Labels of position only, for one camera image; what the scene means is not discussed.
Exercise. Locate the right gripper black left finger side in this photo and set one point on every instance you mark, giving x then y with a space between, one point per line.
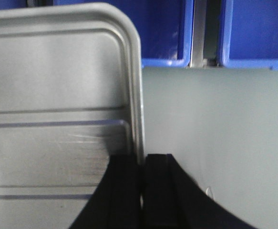
115 204

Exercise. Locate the right gripper black right finger side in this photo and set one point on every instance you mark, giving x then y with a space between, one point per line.
173 200

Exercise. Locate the small ribbed silver tray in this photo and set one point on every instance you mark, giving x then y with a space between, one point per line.
70 97

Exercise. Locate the blue plastic box centre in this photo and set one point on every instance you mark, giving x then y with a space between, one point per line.
164 28

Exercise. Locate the blue bin below tray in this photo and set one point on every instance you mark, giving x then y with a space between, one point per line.
248 34

